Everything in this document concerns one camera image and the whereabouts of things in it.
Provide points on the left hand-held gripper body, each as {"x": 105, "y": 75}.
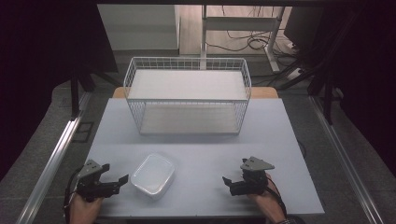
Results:
{"x": 93, "y": 188}

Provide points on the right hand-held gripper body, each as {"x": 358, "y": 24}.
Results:
{"x": 252, "y": 182}

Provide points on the person's right hand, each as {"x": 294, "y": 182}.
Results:
{"x": 266, "y": 200}

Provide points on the person's left hand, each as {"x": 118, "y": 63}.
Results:
{"x": 83, "y": 210}

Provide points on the white plastic lidded container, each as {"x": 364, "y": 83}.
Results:
{"x": 153, "y": 175}

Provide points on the pale table cover sheet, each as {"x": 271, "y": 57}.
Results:
{"x": 199, "y": 155}

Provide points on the black metal stand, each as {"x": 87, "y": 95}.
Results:
{"x": 75, "y": 96}
{"x": 327, "y": 93}

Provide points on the white cabinet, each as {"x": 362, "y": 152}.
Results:
{"x": 140, "y": 28}

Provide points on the black floor socket frame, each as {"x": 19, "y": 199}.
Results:
{"x": 82, "y": 132}

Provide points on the aluminium rail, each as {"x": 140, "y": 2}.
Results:
{"x": 345, "y": 161}
{"x": 51, "y": 165}

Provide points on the white metal desk frame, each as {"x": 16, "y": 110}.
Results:
{"x": 239, "y": 23}

